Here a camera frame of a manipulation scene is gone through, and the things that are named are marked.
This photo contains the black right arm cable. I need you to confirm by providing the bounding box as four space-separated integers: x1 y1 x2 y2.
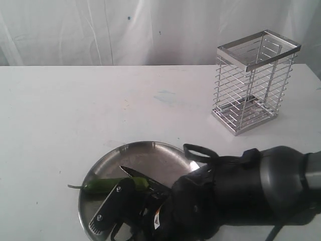
183 143 261 171

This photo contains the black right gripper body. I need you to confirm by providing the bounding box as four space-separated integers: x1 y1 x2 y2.
110 170 226 241

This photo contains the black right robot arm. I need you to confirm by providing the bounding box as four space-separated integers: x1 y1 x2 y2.
85 144 320 240

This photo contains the round steel plate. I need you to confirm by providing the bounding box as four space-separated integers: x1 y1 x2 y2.
77 140 201 241

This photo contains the black knife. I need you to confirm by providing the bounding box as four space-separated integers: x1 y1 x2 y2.
120 166 171 195

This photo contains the white backdrop curtain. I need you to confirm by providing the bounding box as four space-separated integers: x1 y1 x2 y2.
1 1 320 66

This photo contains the green cucumber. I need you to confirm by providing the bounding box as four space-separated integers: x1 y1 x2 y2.
67 177 149 194

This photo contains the chrome wire utensil holder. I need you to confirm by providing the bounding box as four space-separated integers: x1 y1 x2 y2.
212 30 301 136

